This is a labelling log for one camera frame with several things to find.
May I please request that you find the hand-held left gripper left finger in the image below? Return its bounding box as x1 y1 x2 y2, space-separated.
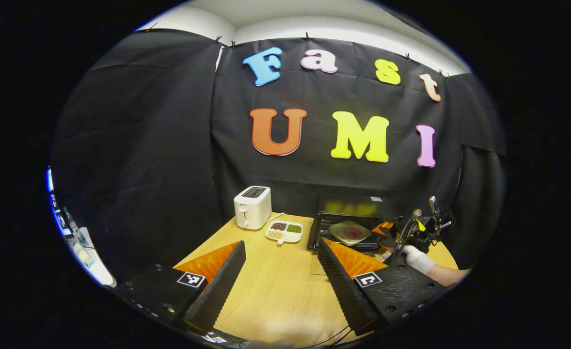
116 241 247 335

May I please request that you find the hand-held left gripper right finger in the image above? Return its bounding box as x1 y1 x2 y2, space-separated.
317 238 453 336

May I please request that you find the white square plate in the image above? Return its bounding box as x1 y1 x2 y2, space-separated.
328 220 372 247

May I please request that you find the black electric oven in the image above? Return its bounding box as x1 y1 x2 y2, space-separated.
307 195 397 277

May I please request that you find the white divided snack dish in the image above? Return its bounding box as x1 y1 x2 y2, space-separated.
265 220 304 246

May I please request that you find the white toaster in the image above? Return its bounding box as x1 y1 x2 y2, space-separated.
233 186 272 230

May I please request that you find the slim plastic bottle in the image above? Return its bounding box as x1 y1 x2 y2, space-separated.
63 207 87 245

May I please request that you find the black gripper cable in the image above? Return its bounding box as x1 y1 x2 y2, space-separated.
310 326 359 348
387 218 416 266

